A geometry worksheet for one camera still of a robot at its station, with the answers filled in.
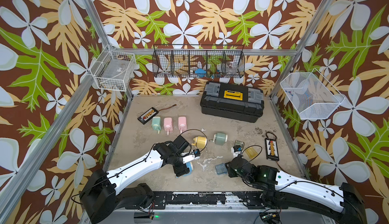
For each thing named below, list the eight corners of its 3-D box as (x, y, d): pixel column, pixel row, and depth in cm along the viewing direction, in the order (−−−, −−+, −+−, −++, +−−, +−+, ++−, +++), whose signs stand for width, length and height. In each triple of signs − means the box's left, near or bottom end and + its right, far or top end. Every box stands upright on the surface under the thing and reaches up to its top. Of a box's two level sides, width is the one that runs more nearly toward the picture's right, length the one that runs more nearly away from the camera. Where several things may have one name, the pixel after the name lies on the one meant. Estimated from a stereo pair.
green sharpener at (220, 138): (210, 146, 95) (211, 139, 89) (209, 139, 98) (211, 132, 92) (225, 146, 95) (228, 139, 89) (224, 139, 98) (227, 132, 92)
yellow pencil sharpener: (192, 146, 95) (192, 140, 89) (193, 140, 98) (193, 134, 91) (205, 149, 94) (206, 143, 88) (206, 143, 96) (207, 137, 90)
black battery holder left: (137, 120, 108) (136, 118, 106) (153, 108, 115) (153, 106, 113) (143, 125, 105) (142, 123, 103) (159, 112, 113) (158, 110, 111)
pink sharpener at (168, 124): (163, 135, 99) (162, 129, 94) (165, 123, 105) (164, 117, 100) (172, 135, 99) (171, 129, 94) (173, 123, 105) (172, 117, 100)
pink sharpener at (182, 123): (178, 133, 100) (177, 128, 95) (178, 122, 106) (178, 116, 101) (186, 133, 100) (186, 128, 95) (187, 122, 106) (186, 116, 101)
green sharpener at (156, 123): (152, 133, 100) (150, 127, 95) (154, 122, 106) (152, 116, 100) (161, 133, 100) (159, 127, 95) (162, 122, 106) (161, 116, 100)
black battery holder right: (266, 159, 90) (267, 158, 88) (264, 138, 99) (265, 136, 97) (278, 162, 89) (280, 160, 87) (275, 140, 97) (277, 139, 96)
